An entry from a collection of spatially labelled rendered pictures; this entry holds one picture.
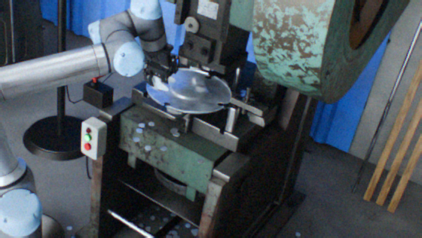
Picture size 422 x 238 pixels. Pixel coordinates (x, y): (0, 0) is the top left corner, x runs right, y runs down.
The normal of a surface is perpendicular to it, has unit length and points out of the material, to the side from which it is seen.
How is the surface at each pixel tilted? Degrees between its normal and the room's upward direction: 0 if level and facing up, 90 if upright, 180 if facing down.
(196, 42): 90
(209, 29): 90
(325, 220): 0
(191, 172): 90
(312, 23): 101
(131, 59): 90
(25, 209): 7
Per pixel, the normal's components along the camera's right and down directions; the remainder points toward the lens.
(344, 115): -0.58, 0.36
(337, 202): 0.11, -0.85
